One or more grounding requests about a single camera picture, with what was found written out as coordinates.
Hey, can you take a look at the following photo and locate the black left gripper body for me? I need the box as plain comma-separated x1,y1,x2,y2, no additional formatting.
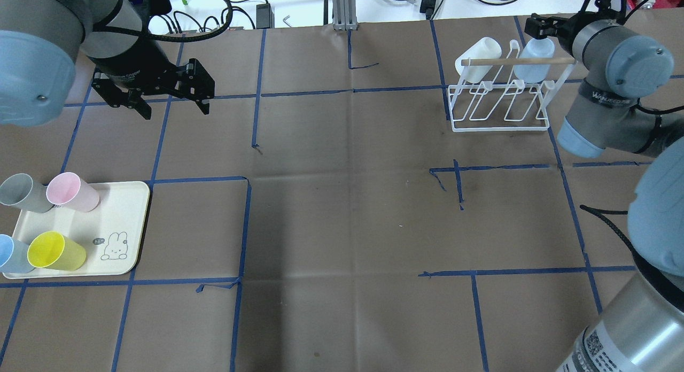
88,38,176,96

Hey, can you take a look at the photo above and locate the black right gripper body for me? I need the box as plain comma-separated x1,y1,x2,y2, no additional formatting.
525,12,588,47

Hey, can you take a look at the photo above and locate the light blue plastic cup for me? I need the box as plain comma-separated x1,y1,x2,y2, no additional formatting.
514,37,556,84

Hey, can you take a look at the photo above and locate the white plastic cup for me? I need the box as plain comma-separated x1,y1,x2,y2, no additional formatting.
454,37,502,84

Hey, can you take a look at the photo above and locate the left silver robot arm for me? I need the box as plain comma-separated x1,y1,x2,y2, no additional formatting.
1,0,227,127

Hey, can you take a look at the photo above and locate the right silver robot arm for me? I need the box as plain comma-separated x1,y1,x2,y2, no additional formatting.
525,9,683,371

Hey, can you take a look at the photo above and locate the pink plastic cup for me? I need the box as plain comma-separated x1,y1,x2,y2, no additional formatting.
46,172,100,212

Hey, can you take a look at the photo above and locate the grey plastic cup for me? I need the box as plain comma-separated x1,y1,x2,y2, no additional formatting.
1,173,54,213

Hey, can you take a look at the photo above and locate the yellow plastic cup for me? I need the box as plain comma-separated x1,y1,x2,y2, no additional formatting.
27,231,87,270

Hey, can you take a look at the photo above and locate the black power adapter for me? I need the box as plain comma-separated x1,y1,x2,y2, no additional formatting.
255,3,275,29

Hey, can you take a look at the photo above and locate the cream bunny tray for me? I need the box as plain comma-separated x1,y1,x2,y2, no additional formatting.
3,181,151,280

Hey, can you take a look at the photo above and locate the white wire cup rack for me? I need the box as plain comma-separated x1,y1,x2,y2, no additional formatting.
447,39,576,133

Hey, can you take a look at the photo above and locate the aluminium frame post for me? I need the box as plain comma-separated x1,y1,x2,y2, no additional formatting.
332,0,357,31

